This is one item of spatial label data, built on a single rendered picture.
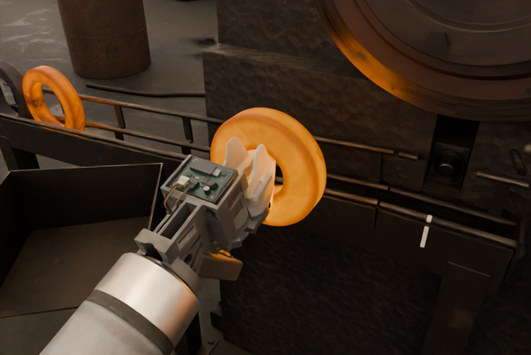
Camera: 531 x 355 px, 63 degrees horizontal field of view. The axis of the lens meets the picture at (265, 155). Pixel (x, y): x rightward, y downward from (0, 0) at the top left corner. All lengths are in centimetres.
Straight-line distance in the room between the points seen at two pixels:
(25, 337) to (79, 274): 80
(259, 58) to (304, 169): 35
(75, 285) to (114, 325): 39
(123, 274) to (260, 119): 23
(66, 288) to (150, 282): 39
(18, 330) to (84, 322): 120
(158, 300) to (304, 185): 22
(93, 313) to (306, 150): 27
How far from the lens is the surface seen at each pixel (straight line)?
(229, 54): 84
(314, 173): 51
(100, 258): 80
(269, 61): 80
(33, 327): 159
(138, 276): 40
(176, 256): 42
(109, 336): 39
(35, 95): 124
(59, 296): 77
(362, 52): 61
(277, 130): 51
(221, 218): 42
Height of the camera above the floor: 112
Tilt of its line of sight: 31 degrees down
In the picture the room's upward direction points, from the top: straight up
